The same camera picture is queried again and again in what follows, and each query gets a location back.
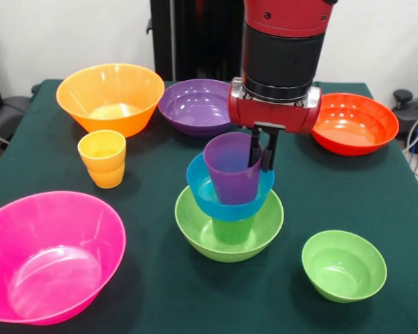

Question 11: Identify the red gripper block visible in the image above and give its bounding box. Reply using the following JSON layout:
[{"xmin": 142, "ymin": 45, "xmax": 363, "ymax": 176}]
[{"xmin": 228, "ymin": 77, "xmax": 323, "ymax": 174}]

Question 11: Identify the purple plastic cup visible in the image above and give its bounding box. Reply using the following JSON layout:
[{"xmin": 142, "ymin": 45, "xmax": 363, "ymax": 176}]
[{"xmin": 203, "ymin": 132, "xmax": 264, "ymax": 205}]

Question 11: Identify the blue plastic bowl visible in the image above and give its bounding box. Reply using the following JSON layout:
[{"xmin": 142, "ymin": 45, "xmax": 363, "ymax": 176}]
[{"xmin": 186, "ymin": 152, "xmax": 276, "ymax": 223}]

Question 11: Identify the purple plastic bowl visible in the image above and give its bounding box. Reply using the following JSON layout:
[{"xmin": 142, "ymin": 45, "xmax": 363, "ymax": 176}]
[{"xmin": 157, "ymin": 78, "xmax": 233, "ymax": 139}]

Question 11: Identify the green plastic cup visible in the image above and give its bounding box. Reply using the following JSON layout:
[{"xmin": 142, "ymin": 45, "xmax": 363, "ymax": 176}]
[{"xmin": 211, "ymin": 215, "xmax": 257, "ymax": 244}]

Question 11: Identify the red plastic bowl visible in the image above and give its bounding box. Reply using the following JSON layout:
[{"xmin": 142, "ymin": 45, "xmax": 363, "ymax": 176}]
[{"xmin": 311, "ymin": 92, "xmax": 401, "ymax": 157}]

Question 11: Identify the large green plastic bowl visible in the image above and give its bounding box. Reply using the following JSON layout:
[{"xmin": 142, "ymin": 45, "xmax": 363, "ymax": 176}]
[{"xmin": 174, "ymin": 186, "xmax": 285, "ymax": 264}]

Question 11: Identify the small green plastic bowl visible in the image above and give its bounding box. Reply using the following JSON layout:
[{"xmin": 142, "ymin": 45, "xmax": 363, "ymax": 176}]
[{"xmin": 301, "ymin": 230, "xmax": 388, "ymax": 304}]

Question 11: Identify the orange plastic bowl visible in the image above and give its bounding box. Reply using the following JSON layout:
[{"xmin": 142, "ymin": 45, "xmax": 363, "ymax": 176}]
[{"xmin": 56, "ymin": 63, "xmax": 166, "ymax": 139}]

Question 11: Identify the yellow plastic cup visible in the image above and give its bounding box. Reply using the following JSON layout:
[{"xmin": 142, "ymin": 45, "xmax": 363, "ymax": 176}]
[{"xmin": 77, "ymin": 129, "xmax": 127, "ymax": 190}]

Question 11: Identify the dark green table cloth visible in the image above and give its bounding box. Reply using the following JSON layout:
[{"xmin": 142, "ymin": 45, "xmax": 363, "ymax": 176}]
[{"xmin": 0, "ymin": 79, "xmax": 418, "ymax": 334}]

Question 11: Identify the large pink plastic bowl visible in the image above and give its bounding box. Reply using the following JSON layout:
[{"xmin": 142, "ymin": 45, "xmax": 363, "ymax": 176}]
[{"xmin": 0, "ymin": 190, "xmax": 127, "ymax": 326}]

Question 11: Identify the black pedestal leg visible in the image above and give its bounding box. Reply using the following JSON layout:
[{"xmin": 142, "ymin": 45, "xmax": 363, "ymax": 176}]
[
  {"xmin": 386, "ymin": 89, "xmax": 418, "ymax": 156},
  {"xmin": 0, "ymin": 95, "xmax": 34, "ymax": 141}
]

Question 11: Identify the tangle of floor cables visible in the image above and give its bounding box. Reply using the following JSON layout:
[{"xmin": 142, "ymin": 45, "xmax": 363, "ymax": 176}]
[{"xmin": 402, "ymin": 107, "xmax": 418, "ymax": 186}]

